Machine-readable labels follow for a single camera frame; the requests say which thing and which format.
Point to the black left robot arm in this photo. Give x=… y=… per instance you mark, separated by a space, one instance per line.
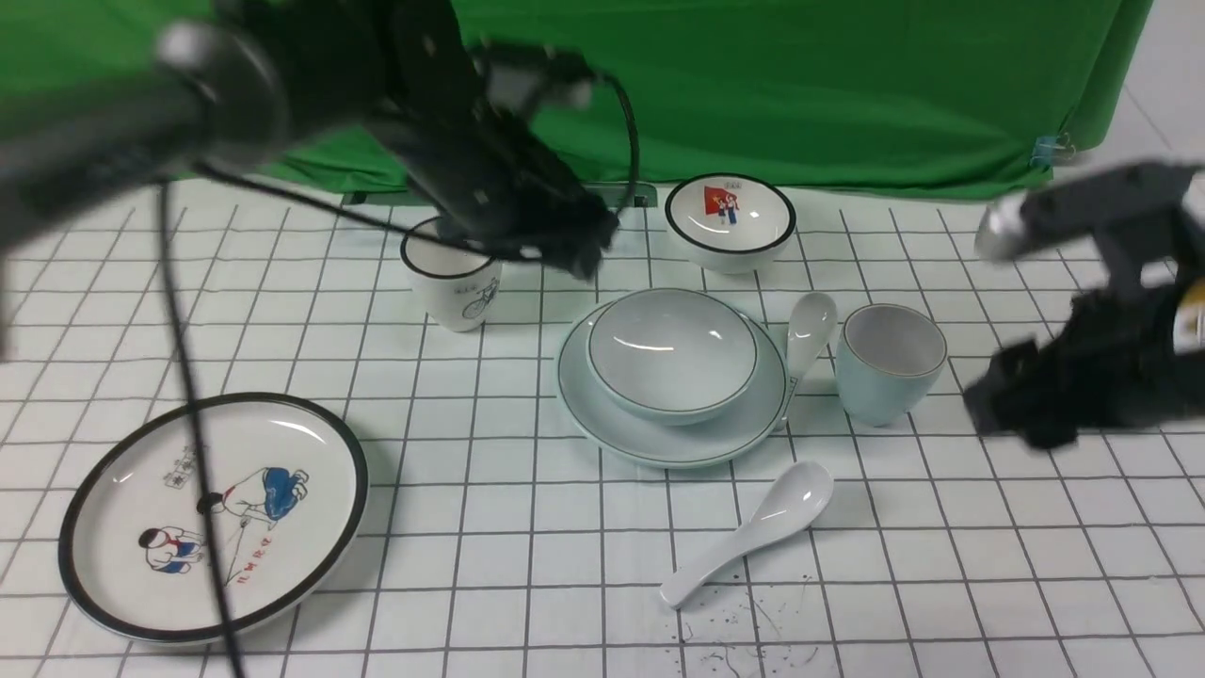
x=224 y=97

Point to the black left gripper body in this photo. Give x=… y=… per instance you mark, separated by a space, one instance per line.
x=499 y=190

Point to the white bowl with red picture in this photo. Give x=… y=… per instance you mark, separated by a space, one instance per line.
x=730 y=223

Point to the light blue bowl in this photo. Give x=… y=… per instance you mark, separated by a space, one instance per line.
x=671 y=355

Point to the blue binder clip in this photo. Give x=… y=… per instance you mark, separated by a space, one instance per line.
x=1051 y=150

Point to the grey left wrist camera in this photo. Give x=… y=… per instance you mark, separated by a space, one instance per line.
x=523 y=77

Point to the black-rimmed picture plate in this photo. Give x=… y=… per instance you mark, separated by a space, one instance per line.
x=274 y=508

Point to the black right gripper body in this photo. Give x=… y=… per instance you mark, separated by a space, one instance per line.
x=1118 y=364

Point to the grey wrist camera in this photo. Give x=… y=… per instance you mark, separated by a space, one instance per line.
x=523 y=77
x=1134 y=214

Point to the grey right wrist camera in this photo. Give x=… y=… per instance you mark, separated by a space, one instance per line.
x=1134 y=214

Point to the light blue plate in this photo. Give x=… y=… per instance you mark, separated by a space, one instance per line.
x=738 y=429

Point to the light blue ceramic cup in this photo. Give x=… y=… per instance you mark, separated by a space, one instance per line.
x=887 y=359

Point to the green backdrop cloth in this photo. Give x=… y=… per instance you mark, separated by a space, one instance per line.
x=943 y=98

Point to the white ceramic spoon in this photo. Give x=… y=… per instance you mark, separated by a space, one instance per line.
x=792 y=504

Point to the white spoon beside plate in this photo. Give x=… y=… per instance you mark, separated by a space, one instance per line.
x=811 y=323

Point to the white cup with bicycle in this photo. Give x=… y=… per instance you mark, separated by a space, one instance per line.
x=456 y=288

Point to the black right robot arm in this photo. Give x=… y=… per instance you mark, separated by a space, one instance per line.
x=1130 y=355

